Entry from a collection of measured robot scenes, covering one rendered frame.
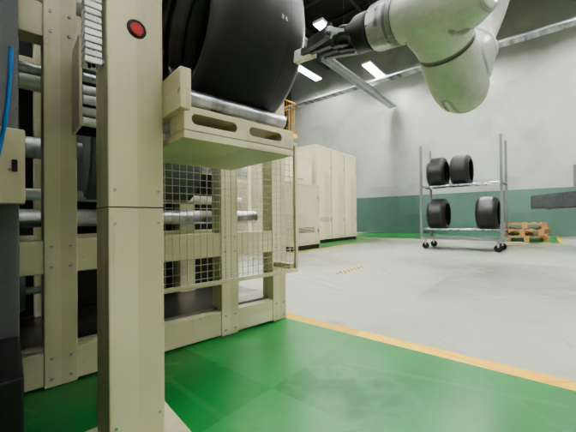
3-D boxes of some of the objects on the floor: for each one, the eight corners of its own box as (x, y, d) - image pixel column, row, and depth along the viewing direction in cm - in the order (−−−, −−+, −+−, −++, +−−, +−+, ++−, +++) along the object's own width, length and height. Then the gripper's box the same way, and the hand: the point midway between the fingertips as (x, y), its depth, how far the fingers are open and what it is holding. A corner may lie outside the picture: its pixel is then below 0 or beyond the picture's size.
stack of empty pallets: (550, 242, 686) (549, 223, 686) (501, 241, 743) (501, 222, 743) (549, 239, 784) (549, 221, 784) (506, 237, 841) (506, 222, 841)
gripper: (393, 22, 68) (314, 51, 85) (357, -6, 59) (278, 33, 77) (389, 58, 69) (311, 80, 86) (353, 36, 60) (275, 64, 77)
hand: (304, 54), depth 79 cm, fingers closed
